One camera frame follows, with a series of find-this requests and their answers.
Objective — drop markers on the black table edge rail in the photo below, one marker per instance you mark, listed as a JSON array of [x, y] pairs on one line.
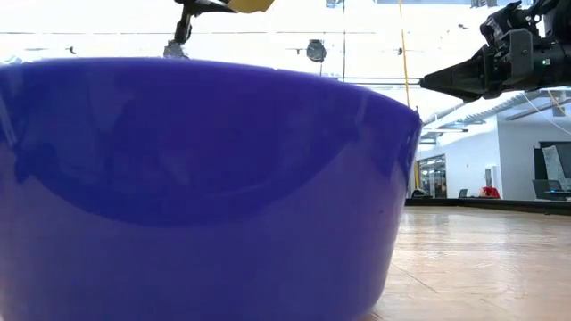
[[490, 205]]

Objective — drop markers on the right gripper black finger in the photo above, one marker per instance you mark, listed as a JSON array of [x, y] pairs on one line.
[[464, 76], [473, 98]]

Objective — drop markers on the red seat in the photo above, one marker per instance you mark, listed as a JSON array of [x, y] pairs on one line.
[[490, 192]]

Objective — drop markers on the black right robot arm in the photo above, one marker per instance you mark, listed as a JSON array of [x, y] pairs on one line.
[[560, 18]]

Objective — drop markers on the long light bar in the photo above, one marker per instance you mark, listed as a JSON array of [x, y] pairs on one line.
[[379, 80]]

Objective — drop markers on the small dark laptop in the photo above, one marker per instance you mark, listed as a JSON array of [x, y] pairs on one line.
[[463, 193]]

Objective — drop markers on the small blue plastic bowl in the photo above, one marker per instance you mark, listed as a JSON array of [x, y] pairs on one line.
[[201, 200]]

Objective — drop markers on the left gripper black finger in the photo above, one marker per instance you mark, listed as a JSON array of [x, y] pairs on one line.
[[184, 29]]

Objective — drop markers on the dark wall board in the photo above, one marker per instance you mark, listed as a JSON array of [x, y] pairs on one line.
[[539, 160]]

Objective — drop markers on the pear print yellow bowl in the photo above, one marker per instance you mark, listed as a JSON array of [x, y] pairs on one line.
[[252, 4]]

